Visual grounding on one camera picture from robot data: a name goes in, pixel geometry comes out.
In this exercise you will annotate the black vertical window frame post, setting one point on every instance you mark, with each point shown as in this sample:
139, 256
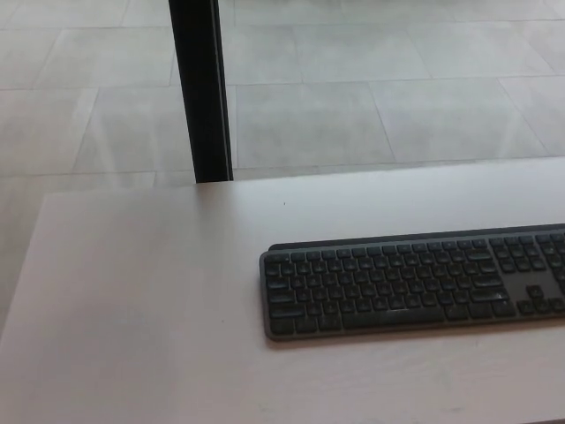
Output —
201, 88

